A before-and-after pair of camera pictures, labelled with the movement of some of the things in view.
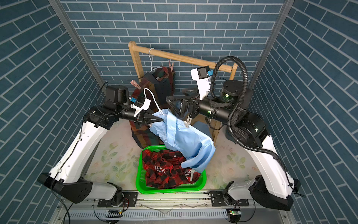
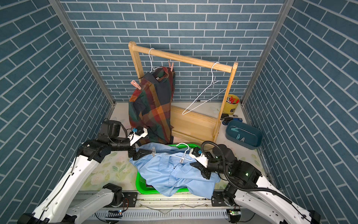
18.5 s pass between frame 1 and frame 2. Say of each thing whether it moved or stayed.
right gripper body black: moved
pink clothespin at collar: stayed
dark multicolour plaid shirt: stayed
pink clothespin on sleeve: stayed
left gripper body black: moved
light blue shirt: moved
